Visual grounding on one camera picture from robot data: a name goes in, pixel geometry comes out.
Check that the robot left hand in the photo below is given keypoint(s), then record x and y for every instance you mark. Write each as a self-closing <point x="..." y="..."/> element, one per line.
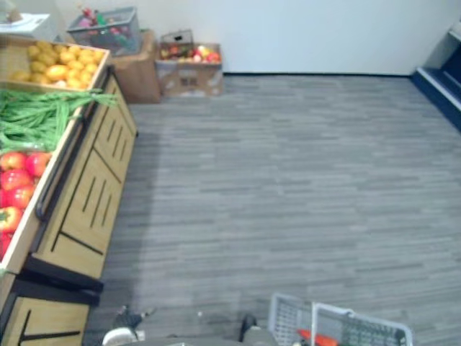
<point x="127" y="319"/>

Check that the grey plastic shopping basket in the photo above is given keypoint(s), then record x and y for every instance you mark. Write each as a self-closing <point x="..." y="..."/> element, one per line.
<point x="288" y="317"/>

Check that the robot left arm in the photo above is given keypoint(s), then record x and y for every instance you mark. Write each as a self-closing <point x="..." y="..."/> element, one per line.
<point x="119" y="336"/>

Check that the red bell pepper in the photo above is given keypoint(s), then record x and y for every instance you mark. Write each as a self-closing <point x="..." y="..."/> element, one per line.
<point x="37" y="163"/>
<point x="19" y="197"/>
<point x="4" y="244"/>
<point x="12" y="161"/>
<point x="9" y="219"/>
<point x="16" y="179"/>

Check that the wooden produce display stand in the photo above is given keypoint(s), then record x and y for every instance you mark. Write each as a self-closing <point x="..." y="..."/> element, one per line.
<point x="104" y="173"/>

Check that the orange carrot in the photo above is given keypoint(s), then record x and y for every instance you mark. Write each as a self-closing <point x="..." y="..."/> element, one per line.
<point x="318" y="338"/>

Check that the green beans bunch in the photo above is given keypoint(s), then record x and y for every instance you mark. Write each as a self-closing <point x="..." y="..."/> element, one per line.
<point x="32" y="115"/>

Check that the plain brown cardboard box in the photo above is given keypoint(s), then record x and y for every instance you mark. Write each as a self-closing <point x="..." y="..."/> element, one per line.
<point x="138" y="79"/>

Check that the yellow potato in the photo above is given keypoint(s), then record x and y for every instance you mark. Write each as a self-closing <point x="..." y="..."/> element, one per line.
<point x="57" y="72"/>
<point x="74" y="83"/>
<point x="37" y="67"/>
<point x="19" y="76"/>
<point x="86" y="58"/>
<point x="85" y="77"/>
<point x="67" y="57"/>
<point x="33" y="52"/>

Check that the printed cardboard box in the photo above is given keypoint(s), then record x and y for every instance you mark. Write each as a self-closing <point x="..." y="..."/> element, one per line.
<point x="187" y="79"/>

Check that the red apple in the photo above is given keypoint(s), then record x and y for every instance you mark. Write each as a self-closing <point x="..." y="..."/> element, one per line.
<point x="213" y="57"/>

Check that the yellow fruit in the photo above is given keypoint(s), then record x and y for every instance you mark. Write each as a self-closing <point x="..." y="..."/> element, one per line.
<point x="203" y="50"/>

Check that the grey plastic crate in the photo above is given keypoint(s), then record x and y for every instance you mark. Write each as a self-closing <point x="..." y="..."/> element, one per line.
<point x="119" y="36"/>

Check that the white box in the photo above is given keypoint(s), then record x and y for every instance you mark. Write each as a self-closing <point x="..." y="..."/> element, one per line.
<point x="32" y="25"/>

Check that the blue shelf unit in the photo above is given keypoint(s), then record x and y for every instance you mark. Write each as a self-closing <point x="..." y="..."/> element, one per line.
<point x="437" y="77"/>

